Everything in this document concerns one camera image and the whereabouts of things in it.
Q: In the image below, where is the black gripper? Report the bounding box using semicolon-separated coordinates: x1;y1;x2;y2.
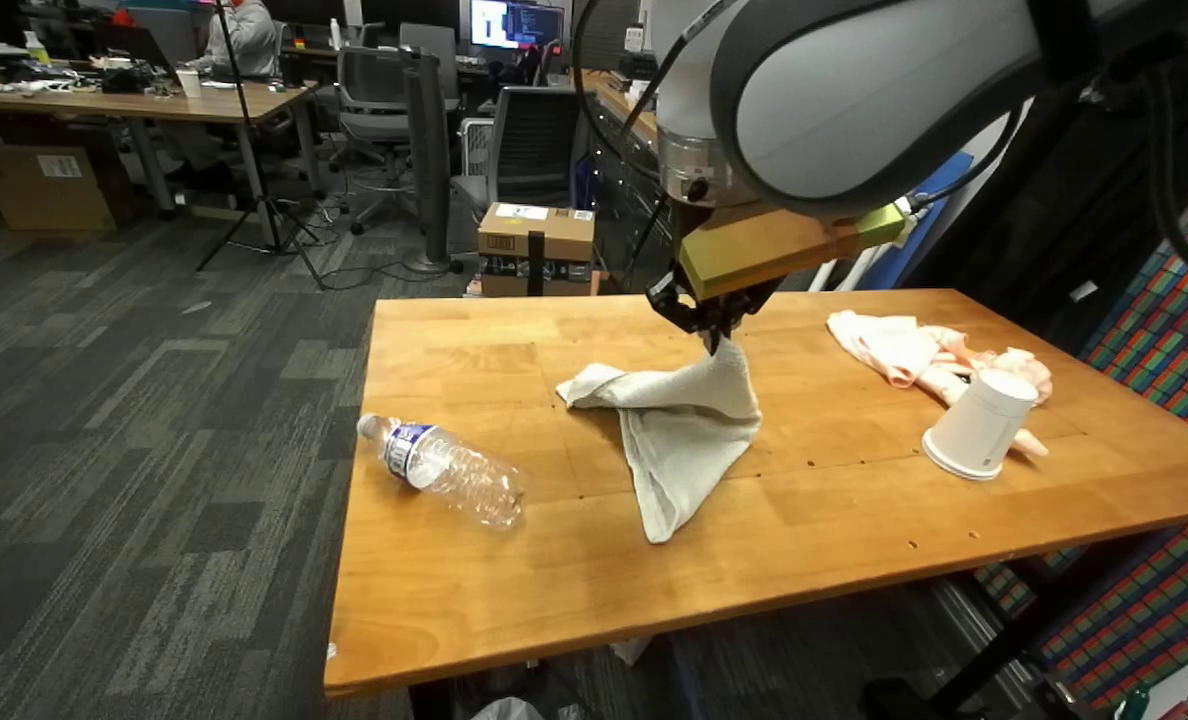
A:
643;270;770;361

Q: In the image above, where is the white square towel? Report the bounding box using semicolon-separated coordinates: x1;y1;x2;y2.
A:
552;338;769;550

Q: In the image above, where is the white pipe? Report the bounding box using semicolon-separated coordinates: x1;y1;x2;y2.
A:
803;254;865;295
837;112;1028;295

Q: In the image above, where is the dark drawer cabinet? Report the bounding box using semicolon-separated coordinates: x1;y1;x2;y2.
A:
585;86;702;300

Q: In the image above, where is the crumpled pink white cloth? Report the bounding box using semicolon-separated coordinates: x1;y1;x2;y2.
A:
823;309;1058;466

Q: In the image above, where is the cardboard box with white label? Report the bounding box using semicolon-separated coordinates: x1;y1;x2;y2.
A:
470;201;601;270

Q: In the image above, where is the blue board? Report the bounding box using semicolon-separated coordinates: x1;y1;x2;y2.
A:
865;123;1024;293

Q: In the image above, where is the dark flat panel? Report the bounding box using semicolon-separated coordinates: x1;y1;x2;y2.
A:
488;86;597;213

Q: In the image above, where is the white paper cup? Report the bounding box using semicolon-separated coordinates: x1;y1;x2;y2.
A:
918;368;1044;485

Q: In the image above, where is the clear plastic water bottle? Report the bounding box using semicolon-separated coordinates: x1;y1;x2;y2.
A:
351;411;533;539

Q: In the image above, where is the grey tall column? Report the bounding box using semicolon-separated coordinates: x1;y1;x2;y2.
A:
400;48;455;280

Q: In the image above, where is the lit computer monitor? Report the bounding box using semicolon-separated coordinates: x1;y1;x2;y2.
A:
462;0;570;55

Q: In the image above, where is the grey office chair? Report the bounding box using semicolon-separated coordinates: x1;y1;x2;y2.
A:
328;44;418;154

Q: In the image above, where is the black table leg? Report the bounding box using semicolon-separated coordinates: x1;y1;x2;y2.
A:
860;534;1158;720

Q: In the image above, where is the white plastic bag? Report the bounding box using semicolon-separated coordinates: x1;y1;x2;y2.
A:
466;694;552;720

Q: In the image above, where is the black tripod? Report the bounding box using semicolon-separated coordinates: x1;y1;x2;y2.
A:
190;0;333;293

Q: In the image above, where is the colourful striped fabric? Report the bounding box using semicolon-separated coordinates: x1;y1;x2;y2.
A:
970;174;1188;720

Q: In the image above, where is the person in white shirt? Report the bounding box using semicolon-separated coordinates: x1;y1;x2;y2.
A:
197;0;287;86

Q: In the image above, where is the wooden office desk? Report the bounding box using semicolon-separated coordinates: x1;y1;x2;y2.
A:
0;78;325;226

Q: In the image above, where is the cardboard box with sticker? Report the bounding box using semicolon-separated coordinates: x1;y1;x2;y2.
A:
0;136;125;243

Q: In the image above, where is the wooden wrist camera bar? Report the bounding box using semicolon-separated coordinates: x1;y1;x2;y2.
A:
675;201;917;306

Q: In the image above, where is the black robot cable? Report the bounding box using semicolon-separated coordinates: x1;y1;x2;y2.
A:
569;0;734;274

